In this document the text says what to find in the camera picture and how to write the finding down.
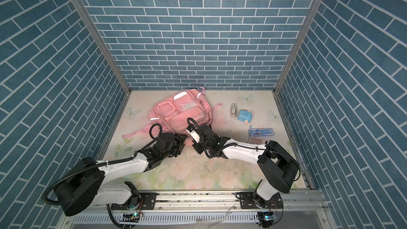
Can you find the small circuit board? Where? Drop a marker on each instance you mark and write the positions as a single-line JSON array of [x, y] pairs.
[[266, 219], [128, 218]]

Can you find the left corner aluminium post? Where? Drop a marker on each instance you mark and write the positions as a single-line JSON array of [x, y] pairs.
[[91, 27]]

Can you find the right small circuit board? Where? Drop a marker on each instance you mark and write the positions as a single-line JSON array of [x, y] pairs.
[[266, 219]]

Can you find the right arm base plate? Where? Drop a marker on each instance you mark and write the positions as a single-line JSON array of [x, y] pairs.
[[251, 200]]

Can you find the aluminium front rail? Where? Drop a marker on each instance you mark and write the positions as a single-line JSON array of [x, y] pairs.
[[303, 209]]

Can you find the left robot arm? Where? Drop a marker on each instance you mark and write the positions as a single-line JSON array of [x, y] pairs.
[[87, 184]]

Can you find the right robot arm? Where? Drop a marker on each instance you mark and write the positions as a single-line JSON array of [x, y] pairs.
[[279, 168]]

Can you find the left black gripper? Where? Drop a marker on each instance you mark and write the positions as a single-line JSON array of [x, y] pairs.
[[180, 141]]

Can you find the right corner aluminium post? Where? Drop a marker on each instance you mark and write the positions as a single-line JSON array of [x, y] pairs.
[[297, 45]]

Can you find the left small circuit board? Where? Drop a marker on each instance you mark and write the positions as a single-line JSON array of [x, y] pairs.
[[128, 218]]

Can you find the white pink calculator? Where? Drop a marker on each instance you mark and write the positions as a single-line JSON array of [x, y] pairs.
[[256, 141]]

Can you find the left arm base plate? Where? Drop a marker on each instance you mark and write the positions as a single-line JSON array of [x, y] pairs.
[[144, 201]]

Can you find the blue pencil sharpener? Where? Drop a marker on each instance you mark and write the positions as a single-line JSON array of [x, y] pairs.
[[245, 116]]

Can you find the pink student backpack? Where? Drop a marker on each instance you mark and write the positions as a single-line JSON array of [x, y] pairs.
[[172, 113]]

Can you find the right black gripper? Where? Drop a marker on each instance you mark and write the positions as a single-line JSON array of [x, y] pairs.
[[196, 148]]

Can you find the clear plastic eraser case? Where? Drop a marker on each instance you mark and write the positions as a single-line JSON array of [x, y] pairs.
[[234, 111]]

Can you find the corner aluminium post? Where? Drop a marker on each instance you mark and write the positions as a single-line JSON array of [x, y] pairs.
[[91, 27], [297, 45]]

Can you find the blue geometry set case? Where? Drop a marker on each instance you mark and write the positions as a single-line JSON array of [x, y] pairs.
[[261, 132]]

